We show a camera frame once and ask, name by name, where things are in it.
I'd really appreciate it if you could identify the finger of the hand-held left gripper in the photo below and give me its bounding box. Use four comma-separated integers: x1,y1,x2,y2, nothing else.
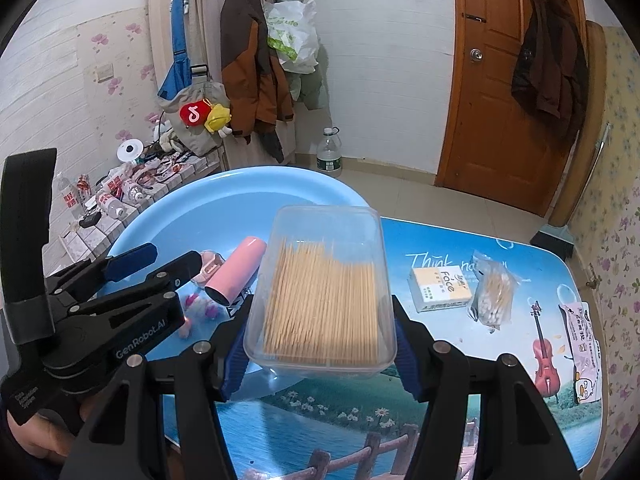
46,241,159,305
74,250,204,312

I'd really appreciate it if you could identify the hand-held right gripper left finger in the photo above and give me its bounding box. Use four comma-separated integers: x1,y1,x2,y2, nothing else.
59,305,252,480

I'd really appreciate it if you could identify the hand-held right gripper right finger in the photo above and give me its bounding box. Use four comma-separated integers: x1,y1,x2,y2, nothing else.
391,295,583,480

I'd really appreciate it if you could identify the pink plastic holder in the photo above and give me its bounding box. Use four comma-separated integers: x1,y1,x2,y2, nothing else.
192,250,226,288

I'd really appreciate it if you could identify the small pink toy figure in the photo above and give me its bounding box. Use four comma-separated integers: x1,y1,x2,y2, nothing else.
182,292,221,338

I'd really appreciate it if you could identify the pink lint roller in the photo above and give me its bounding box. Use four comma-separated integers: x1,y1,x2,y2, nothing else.
204,236,268,306

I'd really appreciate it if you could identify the blue plastic basin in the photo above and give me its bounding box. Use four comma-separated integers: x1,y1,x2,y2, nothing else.
102,166,386,406

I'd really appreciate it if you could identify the yellow white tissue packet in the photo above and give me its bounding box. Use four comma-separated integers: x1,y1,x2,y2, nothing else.
410,265,473,312

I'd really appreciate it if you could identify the clear toothpick box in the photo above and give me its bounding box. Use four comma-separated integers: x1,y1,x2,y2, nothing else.
243,205,398,373

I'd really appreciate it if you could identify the cotton swab bag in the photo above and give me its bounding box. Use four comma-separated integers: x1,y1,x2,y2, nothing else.
467,250,521,333

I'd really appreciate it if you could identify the pink wet wipes packet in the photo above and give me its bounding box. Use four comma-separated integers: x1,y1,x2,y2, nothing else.
557,300,603,406

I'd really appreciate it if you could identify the blue grey shoulder bag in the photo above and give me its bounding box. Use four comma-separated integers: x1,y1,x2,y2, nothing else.
157,0,231,157

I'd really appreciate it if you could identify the landscape printed desktop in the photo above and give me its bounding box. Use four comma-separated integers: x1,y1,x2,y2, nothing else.
165,217,603,480

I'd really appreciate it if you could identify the person's left hand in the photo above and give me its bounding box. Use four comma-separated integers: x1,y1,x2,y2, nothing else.
6,399,97,466

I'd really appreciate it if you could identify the cluster of red label bottles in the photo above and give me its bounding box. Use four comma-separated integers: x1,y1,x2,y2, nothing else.
55,172,151,220

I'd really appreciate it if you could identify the red plush charm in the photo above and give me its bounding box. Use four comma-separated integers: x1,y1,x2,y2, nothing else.
180,100,211,128

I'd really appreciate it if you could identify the yellow plush charm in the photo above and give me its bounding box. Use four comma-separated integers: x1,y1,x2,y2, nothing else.
204,104,233,137

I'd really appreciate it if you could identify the large clear water bottle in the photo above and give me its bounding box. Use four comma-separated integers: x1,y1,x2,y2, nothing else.
316,127,343,178

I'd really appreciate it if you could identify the brown orange hanging jacket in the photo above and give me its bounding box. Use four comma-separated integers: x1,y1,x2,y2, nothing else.
220,0,296,163

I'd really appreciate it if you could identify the pale green hanging jacket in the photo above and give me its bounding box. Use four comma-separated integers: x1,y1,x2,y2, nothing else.
270,0,331,111

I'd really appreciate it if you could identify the brown wooden door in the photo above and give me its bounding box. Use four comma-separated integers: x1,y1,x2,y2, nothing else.
435,0,588,216

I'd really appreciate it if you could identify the white green plastic bag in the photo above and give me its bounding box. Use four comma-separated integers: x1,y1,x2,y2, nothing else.
263,0,319,75

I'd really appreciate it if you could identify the metal pole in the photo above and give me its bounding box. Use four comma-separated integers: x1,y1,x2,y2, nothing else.
565,122,612,231

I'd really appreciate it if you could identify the dark brown hanging jacket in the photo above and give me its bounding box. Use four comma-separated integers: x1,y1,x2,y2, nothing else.
511,0,590,153

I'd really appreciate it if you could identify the white round camera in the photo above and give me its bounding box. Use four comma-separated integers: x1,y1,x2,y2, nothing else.
116,139,145,163

